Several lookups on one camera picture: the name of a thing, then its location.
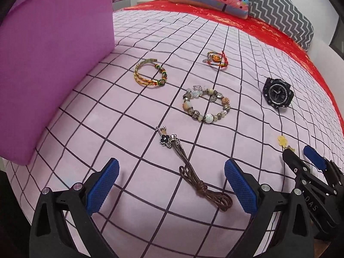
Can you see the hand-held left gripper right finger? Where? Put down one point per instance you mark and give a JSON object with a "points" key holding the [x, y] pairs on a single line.
{"points": [[240, 188]]}

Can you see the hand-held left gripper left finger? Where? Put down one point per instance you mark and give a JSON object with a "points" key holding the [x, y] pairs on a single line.
{"points": [[103, 188]]}

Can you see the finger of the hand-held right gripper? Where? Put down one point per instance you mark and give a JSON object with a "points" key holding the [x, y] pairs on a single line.
{"points": [[298, 170], [315, 158]]}

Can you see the yellow flower charm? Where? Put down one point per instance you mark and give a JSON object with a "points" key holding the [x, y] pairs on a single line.
{"points": [[282, 140]]}

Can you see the black wrist watch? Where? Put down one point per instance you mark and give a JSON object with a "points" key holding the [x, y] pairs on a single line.
{"points": [[276, 94]]}

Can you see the purple plastic basin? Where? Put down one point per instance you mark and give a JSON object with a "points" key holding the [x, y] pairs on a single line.
{"points": [[53, 59]]}

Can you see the red patterned bedsheet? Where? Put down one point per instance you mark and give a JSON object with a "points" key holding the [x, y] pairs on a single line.
{"points": [[322, 78]]}

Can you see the pink checked blanket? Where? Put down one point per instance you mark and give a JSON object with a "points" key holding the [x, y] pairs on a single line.
{"points": [[107, 99]]}

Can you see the dark window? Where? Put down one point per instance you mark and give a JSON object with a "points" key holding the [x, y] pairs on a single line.
{"points": [[339, 40]]}

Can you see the grey chevron pillow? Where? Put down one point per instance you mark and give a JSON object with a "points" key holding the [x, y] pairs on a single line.
{"points": [[279, 8]]}

